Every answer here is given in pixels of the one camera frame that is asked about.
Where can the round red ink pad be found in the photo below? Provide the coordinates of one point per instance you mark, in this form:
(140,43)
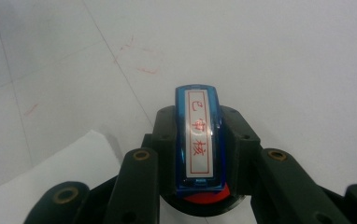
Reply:
(204,203)

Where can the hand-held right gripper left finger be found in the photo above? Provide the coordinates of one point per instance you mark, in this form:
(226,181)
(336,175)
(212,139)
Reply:
(167,155)

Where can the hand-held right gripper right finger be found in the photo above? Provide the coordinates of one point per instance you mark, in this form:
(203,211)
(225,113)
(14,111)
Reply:
(237,149)

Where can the blue stamp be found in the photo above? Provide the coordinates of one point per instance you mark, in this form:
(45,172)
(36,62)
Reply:
(200,133)

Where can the white paper sheet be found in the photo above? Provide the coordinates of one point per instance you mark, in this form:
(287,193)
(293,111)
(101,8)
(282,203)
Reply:
(58,174)

